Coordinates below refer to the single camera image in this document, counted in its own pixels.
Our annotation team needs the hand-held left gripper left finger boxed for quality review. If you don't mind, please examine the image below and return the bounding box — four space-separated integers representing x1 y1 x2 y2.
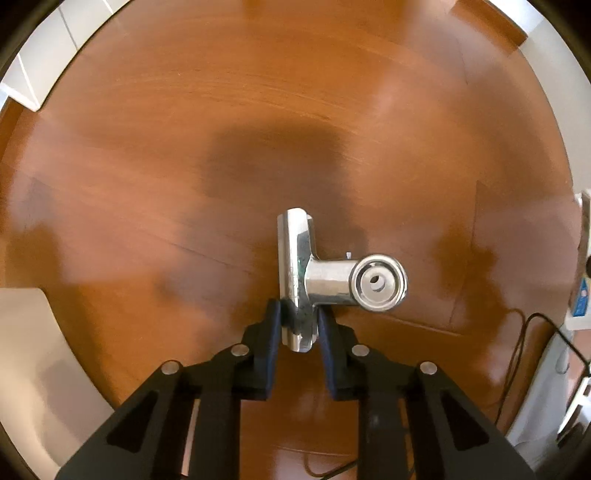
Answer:
55 299 283 480

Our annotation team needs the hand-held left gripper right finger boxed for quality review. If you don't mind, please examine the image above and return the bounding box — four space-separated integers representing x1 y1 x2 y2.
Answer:
318 308 537 480

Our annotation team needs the silver metal bulldog clip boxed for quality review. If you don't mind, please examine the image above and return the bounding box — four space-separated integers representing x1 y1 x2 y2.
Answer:
277 208 409 354

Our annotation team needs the cream square plastic bin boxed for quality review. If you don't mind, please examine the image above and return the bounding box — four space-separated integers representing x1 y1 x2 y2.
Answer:
0 287 117 464

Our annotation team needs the white cloth cover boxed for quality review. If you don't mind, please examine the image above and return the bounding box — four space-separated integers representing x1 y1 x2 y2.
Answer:
505 330 591 469

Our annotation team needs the white device with blue label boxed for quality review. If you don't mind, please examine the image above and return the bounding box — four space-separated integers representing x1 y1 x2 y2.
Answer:
567 189 591 331

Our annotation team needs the white cabinet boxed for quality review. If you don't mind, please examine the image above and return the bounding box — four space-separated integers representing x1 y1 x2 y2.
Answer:
0 0 134 112

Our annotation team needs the black cable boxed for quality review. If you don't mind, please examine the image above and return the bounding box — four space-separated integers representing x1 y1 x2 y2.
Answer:
301 450 366 479
496 308 591 426

